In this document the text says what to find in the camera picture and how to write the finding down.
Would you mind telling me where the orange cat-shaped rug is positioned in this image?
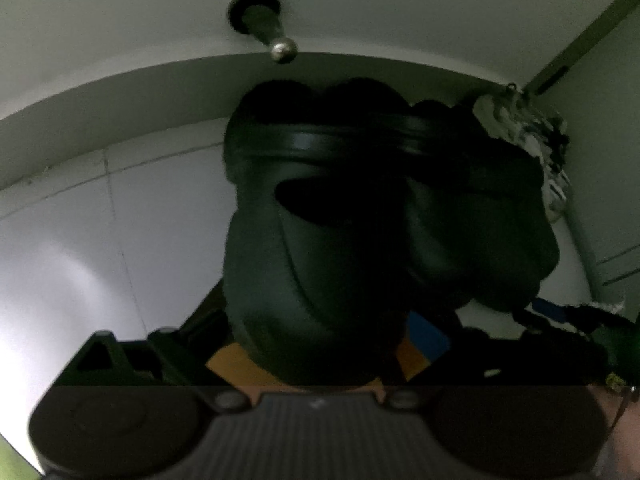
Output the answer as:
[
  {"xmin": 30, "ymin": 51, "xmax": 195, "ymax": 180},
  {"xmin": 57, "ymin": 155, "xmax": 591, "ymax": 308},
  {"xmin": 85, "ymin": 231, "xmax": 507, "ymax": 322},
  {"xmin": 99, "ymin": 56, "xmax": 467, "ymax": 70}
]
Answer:
[{"xmin": 205, "ymin": 335, "xmax": 431, "ymax": 401}]

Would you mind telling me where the black rubber clog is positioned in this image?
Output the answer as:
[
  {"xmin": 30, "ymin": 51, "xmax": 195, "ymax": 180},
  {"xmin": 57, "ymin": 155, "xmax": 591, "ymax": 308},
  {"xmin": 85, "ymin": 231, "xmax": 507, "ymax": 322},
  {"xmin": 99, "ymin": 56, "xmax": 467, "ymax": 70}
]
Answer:
[
  {"xmin": 220, "ymin": 80, "xmax": 416, "ymax": 386},
  {"xmin": 325, "ymin": 77, "xmax": 560, "ymax": 313}
]

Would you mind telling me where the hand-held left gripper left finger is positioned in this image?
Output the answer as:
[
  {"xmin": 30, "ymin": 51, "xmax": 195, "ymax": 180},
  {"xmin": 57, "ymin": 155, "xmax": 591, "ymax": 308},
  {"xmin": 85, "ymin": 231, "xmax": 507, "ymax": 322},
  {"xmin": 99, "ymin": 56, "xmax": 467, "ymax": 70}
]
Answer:
[{"xmin": 50, "ymin": 285, "xmax": 251, "ymax": 413}]

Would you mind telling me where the person's right forearm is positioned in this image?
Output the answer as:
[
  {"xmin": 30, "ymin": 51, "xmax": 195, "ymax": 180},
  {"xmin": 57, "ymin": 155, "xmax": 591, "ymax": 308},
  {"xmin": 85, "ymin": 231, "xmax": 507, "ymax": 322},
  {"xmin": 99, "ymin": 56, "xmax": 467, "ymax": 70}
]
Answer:
[{"xmin": 590, "ymin": 382, "xmax": 640, "ymax": 480}]

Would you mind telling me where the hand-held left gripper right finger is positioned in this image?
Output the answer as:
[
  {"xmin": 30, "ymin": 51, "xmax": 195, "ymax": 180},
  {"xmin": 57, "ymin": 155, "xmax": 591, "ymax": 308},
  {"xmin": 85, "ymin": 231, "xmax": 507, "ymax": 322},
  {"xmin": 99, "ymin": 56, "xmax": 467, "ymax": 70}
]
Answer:
[{"xmin": 385, "ymin": 310, "xmax": 588, "ymax": 413}]

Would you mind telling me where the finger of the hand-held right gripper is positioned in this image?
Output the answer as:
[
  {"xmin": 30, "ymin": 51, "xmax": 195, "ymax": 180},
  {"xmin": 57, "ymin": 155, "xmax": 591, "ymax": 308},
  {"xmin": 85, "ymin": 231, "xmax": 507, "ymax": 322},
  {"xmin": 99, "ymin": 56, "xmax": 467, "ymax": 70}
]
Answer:
[{"xmin": 510, "ymin": 297, "xmax": 583, "ymax": 333}]

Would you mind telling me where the grey-green cabinet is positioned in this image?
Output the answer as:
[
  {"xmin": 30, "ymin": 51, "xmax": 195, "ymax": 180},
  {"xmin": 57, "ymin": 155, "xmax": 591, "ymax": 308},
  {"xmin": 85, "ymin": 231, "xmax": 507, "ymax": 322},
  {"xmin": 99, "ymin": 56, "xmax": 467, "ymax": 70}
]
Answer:
[{"xmin": 520, "ymin": 0, "xmax": 640, "ymax": 311}]

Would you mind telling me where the black door stopper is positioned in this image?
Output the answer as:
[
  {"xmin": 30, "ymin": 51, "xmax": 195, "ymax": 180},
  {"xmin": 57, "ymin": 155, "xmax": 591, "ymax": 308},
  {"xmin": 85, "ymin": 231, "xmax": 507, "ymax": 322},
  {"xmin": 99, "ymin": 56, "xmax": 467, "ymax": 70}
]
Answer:
[{"xmin": 227, "ymin": 0, "xmax": 299, "ymax": 65}]

